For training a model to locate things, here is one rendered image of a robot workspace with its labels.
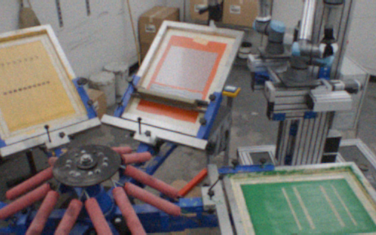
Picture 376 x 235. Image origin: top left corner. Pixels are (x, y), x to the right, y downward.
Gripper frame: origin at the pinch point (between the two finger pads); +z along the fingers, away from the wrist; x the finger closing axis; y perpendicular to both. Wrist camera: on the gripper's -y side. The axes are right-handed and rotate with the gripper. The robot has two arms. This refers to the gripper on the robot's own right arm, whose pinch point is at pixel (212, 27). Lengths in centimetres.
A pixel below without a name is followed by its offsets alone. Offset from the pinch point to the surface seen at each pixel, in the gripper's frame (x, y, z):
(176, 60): -42.2, -8.8, -1.0
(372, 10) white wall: 277, 108, 136
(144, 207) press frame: -144, 20, 5
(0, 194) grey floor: -129, -166, 116
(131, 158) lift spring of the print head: -128, 8, -10
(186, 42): -26.6, -7.6, -5.2
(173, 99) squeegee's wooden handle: -77, 6, -2
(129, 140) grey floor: -12, -105, 152
